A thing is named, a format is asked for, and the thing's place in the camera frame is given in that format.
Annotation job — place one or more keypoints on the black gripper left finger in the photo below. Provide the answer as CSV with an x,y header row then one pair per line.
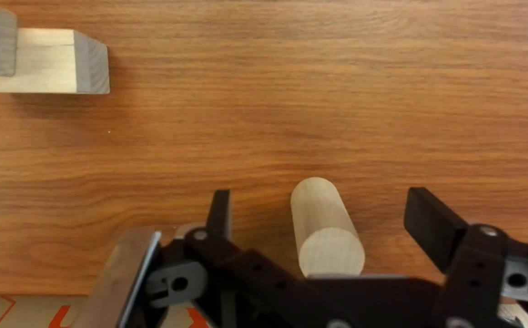
x,y
239,266

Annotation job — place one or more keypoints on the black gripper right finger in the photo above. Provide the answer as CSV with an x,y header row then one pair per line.
x,y
476,266

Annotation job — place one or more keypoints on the light wooden cylindrical block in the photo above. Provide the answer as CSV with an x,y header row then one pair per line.
x,y
325,237

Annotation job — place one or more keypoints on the light wooden rectangular block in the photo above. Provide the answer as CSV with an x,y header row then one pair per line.
x,y
46,64

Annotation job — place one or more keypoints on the cardboard with orange marks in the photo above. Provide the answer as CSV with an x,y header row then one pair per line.
x,y
21,310

